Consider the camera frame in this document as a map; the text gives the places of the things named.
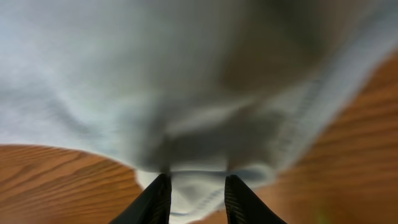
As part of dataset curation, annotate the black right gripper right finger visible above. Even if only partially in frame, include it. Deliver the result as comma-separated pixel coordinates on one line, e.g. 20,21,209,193
224,175,287,224

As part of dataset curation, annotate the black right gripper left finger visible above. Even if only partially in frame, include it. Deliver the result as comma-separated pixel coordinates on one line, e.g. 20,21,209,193
109,174,172,224

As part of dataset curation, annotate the light blue t-shirt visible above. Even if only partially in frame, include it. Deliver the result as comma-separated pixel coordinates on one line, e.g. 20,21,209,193
1,0,397,223

